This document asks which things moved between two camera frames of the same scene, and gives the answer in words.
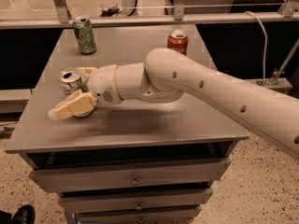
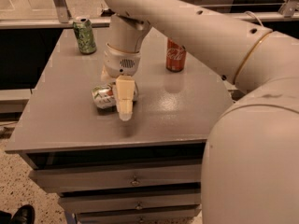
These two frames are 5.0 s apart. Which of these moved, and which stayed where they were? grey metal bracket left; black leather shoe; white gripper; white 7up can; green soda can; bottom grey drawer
Moved: white gripper; white 7up can
Stayed: black leather shoe; green soda can; bottom grey drawer; grey metal bracket left
